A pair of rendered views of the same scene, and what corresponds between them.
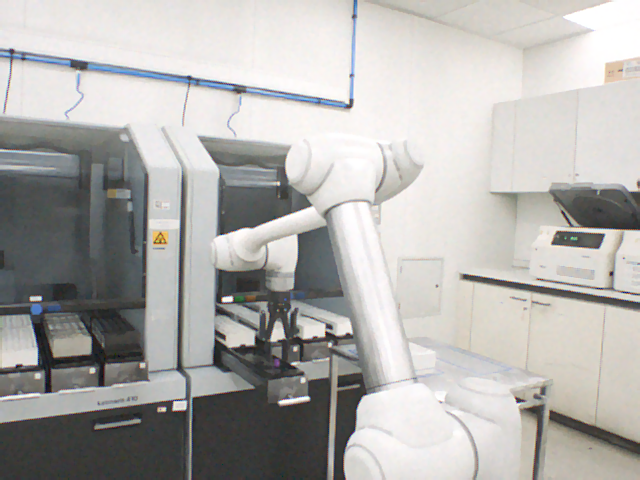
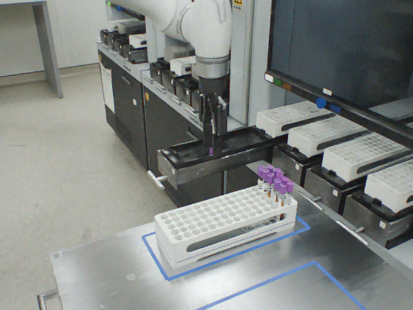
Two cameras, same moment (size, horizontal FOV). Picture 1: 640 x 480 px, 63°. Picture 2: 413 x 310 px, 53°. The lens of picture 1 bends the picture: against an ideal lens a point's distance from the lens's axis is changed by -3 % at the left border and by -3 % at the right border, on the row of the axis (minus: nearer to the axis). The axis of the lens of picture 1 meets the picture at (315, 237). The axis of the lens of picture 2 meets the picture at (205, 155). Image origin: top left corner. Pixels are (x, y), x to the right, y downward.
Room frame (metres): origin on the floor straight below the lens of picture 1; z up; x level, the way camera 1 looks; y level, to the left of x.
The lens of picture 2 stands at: (1.71, -0.99, 1.41)
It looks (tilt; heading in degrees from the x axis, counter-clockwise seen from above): 29 degrees down; 92
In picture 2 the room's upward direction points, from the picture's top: straight up
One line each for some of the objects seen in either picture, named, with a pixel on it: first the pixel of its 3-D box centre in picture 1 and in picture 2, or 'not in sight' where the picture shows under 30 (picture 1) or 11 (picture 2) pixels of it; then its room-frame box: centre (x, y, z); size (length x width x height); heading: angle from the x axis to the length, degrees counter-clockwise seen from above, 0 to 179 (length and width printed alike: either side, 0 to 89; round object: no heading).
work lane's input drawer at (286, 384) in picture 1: (245, 358); (255, 143); (1.83, 0.23, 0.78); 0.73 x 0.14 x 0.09; 31
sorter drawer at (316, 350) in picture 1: (280, 331); (401, 160); (2.26, 0.13, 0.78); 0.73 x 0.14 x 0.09; 31
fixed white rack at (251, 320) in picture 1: (262, 328); (334, 134); (2.07, 0.20, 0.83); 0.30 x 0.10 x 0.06; 31
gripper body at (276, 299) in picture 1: (279, 303); (212, 90); (1.69, 0.11, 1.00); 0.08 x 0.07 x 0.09; 121
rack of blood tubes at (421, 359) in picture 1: (394, 351); (227, 221); (1.73, -0.28, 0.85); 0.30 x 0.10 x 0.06; 29
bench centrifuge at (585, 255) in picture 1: (594, 234); not in sight; (3.44, -1.84, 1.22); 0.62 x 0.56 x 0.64; 119
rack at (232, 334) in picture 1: (226, 332); (299, 117); (1.98, 0.32, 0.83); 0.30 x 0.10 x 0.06; 31
